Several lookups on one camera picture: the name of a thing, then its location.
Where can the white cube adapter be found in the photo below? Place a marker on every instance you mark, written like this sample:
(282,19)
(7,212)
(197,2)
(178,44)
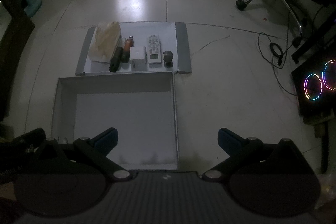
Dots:
(137,53)

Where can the dark round knob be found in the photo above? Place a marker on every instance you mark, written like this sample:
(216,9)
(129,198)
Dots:
(167,56)

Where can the white cardboard box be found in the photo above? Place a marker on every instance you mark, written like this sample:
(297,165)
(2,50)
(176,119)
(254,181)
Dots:
(126,113)

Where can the white remote control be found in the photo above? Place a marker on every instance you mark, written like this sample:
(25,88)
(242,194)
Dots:
(153,48)

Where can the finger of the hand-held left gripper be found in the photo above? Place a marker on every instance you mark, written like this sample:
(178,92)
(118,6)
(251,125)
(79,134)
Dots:
(31,135)

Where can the computer case with glowing fans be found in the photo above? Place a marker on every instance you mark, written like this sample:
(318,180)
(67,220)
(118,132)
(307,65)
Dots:
(315,98)

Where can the beige plastic pack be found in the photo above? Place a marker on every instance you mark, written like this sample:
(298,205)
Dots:
(105,40)

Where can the dark wooden furniture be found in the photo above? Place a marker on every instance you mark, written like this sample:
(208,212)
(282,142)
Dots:
(13,37)

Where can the black oblong device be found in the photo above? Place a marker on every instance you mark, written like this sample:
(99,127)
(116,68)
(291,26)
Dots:
(115,61)

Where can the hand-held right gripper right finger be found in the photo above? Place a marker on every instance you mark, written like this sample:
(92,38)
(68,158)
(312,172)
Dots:
(227,141)

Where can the black desk frame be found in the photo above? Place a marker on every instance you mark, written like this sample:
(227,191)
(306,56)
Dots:
(312,40)

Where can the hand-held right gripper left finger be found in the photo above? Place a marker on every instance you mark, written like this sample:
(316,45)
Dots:
(106,141)

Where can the brown small bottle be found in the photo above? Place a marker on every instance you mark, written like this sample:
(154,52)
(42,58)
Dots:
(127,49)

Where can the grey cardboard box lid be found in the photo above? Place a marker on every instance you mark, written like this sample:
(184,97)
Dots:
(162,29)

